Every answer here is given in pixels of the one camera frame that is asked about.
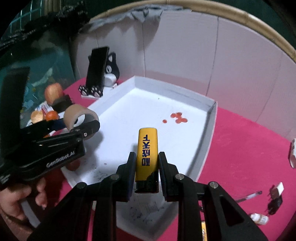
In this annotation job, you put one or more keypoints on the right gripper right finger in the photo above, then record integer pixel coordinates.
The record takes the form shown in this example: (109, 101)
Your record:
(177, 187)

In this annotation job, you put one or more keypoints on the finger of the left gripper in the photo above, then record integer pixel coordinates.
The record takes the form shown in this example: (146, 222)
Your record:
(87, 130)

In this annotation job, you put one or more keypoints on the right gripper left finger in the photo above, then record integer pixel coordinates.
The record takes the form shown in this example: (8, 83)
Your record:
(115, 188)

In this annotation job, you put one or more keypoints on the brown tape roll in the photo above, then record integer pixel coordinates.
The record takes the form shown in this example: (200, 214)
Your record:
(76, 114)

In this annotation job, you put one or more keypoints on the yellow lighter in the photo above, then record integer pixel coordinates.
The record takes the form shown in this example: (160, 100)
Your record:
(147, 172)

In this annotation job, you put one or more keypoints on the black gel pen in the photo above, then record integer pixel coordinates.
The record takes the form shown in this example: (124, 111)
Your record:
(249, 196)

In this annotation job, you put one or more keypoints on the black usb charger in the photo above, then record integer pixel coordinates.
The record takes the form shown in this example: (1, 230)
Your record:
(274, 205)

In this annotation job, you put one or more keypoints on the person's left hand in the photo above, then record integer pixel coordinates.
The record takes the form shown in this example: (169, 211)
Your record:
(11, 198)

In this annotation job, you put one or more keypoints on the black plug adapter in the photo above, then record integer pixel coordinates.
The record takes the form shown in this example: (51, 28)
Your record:
(62, 103)

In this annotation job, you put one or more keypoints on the orange tangerine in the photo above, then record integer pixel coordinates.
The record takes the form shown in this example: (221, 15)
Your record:
(52, 116)

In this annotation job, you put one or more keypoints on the peeled tangerine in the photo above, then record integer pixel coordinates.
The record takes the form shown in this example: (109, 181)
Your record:
(37, 116)

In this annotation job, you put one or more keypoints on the red apple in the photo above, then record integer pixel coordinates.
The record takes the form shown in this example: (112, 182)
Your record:
(53, 92)

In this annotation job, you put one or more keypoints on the white cardboard tray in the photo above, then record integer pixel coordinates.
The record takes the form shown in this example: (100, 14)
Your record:
(147, 116)

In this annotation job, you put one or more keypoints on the black cat phone stand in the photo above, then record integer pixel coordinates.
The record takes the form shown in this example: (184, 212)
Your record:
(111, 77)

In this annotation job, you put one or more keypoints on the black smartphone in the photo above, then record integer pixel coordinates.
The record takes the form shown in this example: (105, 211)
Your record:
(96, 68)

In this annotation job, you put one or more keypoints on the small dropper bottle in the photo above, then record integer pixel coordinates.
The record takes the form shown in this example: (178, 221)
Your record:
(259, 219)

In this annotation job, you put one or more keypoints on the white usb charger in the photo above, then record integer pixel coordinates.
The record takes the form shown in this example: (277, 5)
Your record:
(276, 191)

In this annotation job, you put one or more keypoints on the grey cloth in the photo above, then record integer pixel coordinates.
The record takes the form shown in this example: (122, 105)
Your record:
(147, 12)

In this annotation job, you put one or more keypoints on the bamboo rim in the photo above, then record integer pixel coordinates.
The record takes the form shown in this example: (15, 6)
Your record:
(218, 9)

